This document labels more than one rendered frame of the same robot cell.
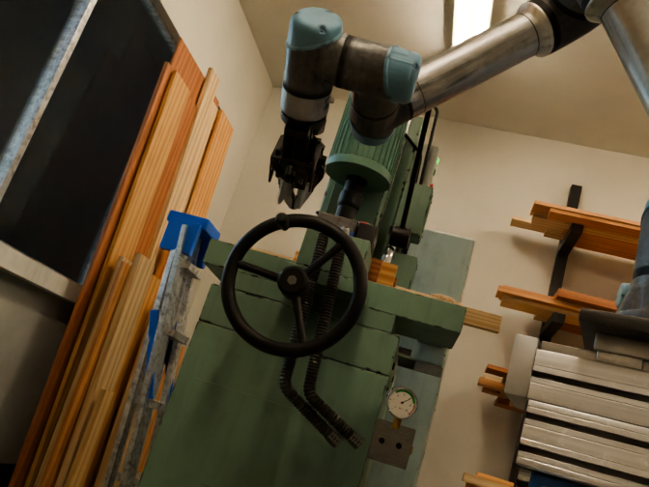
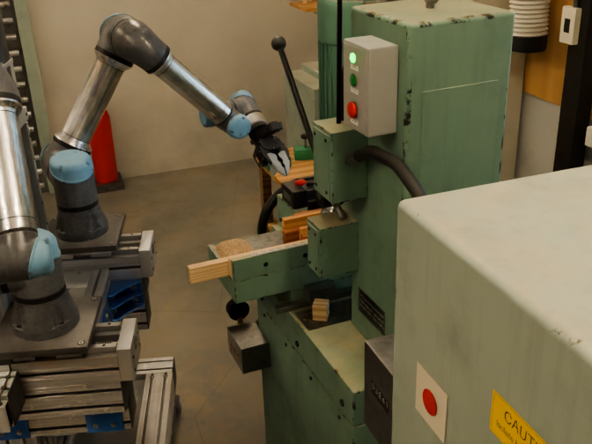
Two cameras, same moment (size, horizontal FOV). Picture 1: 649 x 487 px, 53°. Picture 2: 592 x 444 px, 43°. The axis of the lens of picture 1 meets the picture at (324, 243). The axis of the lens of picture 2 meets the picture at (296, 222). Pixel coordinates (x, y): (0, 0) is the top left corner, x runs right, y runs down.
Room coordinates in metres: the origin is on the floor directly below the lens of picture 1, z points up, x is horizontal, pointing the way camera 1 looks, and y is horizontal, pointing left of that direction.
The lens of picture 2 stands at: (2.92, -1.07, 1.76)
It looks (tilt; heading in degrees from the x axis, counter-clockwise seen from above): 25 degrees down; 147
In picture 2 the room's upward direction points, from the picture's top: 2 degrees counter-clockwise
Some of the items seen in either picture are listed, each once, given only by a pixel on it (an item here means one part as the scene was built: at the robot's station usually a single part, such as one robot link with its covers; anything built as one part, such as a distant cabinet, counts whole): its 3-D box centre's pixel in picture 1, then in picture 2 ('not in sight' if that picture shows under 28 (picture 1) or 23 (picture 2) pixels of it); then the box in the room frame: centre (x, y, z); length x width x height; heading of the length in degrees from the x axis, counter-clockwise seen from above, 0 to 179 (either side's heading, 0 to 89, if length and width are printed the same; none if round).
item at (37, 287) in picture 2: not in sight; (30, 260); (1.34, -0.76, 0.98); 0.13 x 0.12 x 0.14; 75
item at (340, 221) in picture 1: (347, 231); (307, 188); (1.39, -0.04, 0.99); 0.13 x 0.11 x 0.06; 79
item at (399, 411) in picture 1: (400, 408); (238, 312); (1.33, -0.25, 0.65); 0.06 x 0.04 x 0.08; 79
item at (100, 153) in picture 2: not in sight; (100, 140); (-1.35, 0.31, 0.30); 0.19 x 0.18 x 0.60; 166
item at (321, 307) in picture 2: not in sight; (321, 309); (1.68, -0.21, 0.82); 0.03 x 0.03 x 0.04; 44
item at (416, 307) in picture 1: (332, 290); (323, 240); (1.48, -0.05, 0.87); 0.61 x 0.30 x 0.06; 79
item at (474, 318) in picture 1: (386, 294); (299, 249); (1.56, -0.18, 0.92); 0.55 x 0.02 x 0.04; 79
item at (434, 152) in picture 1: (422, 174); (369, 85); (1.88, -0.23, 1.40); 0.10 x 0.06 x 0.16; 169
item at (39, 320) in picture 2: not in sight; (42, 304); (1.34, -0.75, 0.87); 0.15 x 0.15 x 0.10
